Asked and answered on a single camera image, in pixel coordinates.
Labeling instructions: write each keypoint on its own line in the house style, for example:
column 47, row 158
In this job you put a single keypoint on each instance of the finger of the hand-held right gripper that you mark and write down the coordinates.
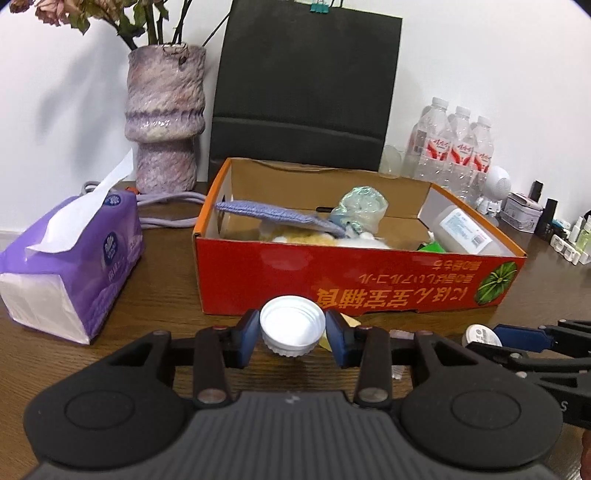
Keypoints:
column 545, row 367
column 521, row 337

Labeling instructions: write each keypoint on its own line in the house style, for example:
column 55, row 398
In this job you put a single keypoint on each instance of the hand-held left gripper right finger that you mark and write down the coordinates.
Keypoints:
column 337, row 340

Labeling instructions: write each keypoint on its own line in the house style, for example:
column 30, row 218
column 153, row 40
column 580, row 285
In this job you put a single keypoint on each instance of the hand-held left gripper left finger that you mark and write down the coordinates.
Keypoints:
column 247, row 339

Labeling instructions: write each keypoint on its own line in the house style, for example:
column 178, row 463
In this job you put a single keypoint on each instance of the small round white jar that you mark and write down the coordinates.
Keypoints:
column 480, row 334

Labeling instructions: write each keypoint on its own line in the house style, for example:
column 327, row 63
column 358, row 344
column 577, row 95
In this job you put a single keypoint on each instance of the white bottle cap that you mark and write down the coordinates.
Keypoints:
column 292, row 325

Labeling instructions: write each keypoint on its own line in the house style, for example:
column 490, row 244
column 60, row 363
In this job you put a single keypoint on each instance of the red cardboard box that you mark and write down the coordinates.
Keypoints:
column 323, row 277

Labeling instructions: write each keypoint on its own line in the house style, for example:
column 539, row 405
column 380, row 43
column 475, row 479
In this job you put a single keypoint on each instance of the large white plastic bottle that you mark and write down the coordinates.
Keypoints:
column 464, row 230

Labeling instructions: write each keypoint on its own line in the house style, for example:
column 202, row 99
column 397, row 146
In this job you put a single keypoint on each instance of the green tissue packet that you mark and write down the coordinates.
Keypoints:
column 431, row 247

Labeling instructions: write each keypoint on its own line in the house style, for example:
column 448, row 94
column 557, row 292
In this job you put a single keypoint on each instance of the small clear plastic bag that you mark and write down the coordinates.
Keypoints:
column 408, row 334

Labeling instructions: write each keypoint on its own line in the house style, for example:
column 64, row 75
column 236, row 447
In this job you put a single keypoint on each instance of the yellow and white fluffy toy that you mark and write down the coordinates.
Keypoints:
column 314, row 240

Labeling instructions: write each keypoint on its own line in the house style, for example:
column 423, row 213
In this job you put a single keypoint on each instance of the small pale green bottle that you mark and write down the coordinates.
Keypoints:
column 584, row 235

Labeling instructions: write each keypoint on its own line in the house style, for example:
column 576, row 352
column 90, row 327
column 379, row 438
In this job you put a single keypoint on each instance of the printed tin box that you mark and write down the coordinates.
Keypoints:
column 521, row 214

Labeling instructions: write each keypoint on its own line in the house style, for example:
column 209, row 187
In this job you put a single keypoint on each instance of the purple cloth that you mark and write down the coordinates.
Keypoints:
column 277, row 214

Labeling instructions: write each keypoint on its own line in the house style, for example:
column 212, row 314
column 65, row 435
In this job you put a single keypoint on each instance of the short black tube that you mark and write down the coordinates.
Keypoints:
column 536, row 190

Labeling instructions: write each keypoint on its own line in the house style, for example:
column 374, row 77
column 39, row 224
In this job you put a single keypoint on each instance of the white robot-shaped speaker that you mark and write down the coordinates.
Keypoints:
column 496, row 184

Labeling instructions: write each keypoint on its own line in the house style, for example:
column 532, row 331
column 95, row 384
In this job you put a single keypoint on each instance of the purple tissue pack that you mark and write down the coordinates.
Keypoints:
column 92, row 258

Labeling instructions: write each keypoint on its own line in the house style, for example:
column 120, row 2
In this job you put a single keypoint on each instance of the clear water bottle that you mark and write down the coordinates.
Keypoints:
column 461, row 152
column 429, row 143
column 481, row 157

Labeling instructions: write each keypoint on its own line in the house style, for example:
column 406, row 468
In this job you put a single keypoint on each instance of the clear glass cup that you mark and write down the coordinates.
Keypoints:
column 392, row 161

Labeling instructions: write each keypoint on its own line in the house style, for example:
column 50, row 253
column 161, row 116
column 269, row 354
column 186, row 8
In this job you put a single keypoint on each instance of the purple ceramic vase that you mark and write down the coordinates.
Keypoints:
column 166, row 115

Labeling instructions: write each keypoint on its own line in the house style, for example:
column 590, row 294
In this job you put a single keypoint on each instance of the black paper bag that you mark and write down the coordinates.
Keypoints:
column 304, row 83

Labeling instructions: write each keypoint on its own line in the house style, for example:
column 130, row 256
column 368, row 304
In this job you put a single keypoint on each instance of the dried pink flowers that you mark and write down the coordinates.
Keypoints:
column 138, row 16

